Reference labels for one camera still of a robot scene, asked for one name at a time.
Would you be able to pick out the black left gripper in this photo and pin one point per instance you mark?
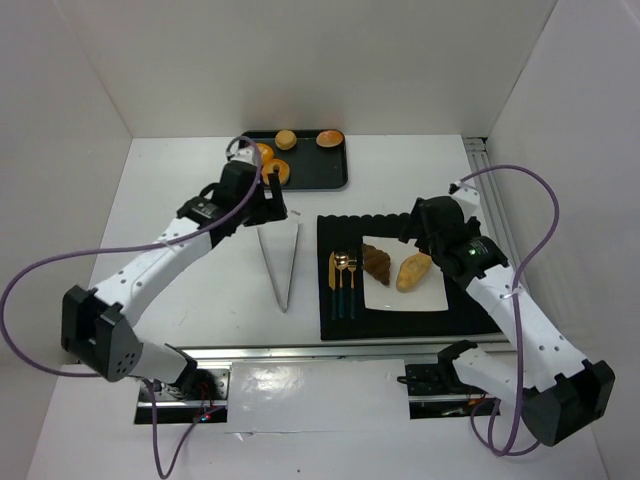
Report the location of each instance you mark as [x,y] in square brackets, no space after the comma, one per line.
[270,209]

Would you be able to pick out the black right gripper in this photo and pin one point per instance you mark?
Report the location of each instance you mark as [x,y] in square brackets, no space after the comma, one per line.
[417,226]

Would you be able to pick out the grey metal tongs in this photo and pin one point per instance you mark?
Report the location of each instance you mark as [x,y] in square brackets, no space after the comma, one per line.
[278,242]

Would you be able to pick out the long yellow bread roll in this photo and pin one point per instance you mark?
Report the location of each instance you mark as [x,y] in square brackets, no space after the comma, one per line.
[412,271]

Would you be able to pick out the brown chocolate croissant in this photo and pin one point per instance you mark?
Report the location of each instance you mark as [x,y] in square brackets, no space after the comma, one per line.
[377,263]

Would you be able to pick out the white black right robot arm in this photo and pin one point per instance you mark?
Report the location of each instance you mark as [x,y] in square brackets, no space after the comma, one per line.
[555,388]

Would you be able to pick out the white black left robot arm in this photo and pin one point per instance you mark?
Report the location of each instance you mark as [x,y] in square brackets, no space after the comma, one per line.
[98,324]

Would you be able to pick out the black rectangular bread tray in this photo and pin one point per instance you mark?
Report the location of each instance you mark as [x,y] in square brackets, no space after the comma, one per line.
[312,167]

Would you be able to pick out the orange white-centred donut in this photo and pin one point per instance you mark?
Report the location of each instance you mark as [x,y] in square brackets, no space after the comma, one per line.
[277,167]

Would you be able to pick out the orange glazed donut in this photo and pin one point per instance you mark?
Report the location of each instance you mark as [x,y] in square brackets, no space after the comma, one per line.
[266,152]

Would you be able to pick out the small round tan bun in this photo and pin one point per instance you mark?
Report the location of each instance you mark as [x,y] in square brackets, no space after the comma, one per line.
[285,140]

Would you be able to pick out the white square plate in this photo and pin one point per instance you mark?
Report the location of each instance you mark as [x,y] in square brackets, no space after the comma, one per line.
[428,295]

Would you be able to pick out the orange sesame burger bun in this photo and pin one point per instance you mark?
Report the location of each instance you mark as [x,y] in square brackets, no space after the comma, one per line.
[329,138]

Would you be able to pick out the black scalloped placemat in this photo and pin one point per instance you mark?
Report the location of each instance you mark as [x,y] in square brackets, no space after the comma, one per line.
[464,317]

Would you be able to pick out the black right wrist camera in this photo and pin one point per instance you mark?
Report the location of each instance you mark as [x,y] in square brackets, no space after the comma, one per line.
[478,255]

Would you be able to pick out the gold knife green handle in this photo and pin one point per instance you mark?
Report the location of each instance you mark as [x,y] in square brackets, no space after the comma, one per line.
[332,285]

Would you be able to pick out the gold spoon green handle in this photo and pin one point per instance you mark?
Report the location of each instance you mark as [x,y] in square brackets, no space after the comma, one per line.
[341,263]

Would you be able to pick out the gold fork green handle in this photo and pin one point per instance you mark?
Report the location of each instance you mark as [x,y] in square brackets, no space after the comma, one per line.
[352,265]

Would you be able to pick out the aluminium rail front edge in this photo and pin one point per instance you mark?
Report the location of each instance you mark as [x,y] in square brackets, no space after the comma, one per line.
[319,352]

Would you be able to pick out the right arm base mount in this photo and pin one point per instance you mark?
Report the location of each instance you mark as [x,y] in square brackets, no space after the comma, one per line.
[433,395]

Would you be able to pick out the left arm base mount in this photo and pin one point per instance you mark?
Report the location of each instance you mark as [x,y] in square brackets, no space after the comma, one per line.
[205,402]

